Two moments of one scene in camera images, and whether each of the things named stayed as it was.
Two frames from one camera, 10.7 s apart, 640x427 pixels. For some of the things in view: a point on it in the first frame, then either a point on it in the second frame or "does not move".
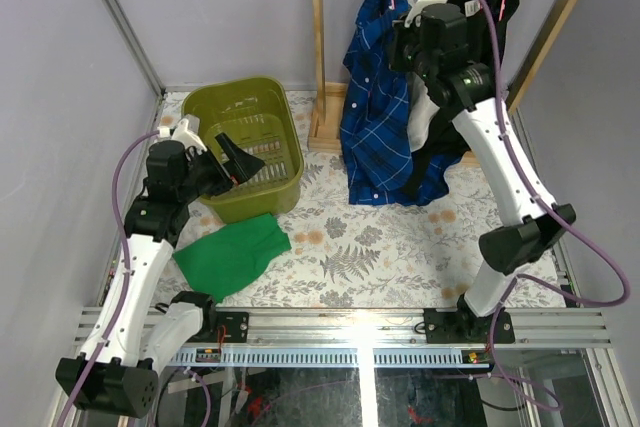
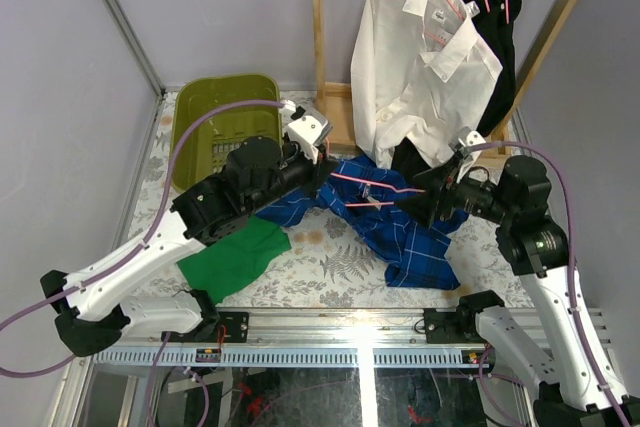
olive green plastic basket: (258, 113) does not move
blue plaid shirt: (375, 131) → (362, 197)
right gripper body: (406, 54) → (473, 195)
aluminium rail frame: (396, 336) does not move
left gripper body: (220, 175) → (318, 170)
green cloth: (224, 261) does not move
